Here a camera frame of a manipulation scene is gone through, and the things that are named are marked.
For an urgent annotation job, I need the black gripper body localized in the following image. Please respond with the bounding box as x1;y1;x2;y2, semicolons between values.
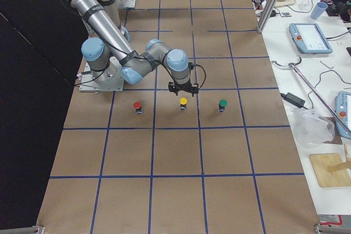
168;81;199;94

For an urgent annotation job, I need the yellow push button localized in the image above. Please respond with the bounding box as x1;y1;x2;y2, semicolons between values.
179;98;188;110

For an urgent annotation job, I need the green push button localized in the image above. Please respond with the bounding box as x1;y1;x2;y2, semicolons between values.
218;99;228;112

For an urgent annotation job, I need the red push button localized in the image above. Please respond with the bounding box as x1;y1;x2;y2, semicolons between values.
133;101;143;115

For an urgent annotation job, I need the black power adapter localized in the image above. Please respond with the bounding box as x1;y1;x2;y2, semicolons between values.
282;93;305;109

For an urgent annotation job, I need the metal cane rod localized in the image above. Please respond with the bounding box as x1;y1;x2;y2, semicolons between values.
271;57;350;135

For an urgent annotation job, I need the clear plastic bag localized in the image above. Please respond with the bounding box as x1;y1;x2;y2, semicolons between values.
292;109;335;149

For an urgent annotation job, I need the blue teach pendant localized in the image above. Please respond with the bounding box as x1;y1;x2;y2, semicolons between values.
288;23;333;54

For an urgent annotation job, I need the wooden board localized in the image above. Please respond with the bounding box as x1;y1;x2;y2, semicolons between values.
309;153;350;188

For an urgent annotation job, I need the blue plastic cup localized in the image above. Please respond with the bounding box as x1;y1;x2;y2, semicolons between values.
310;2;328;20

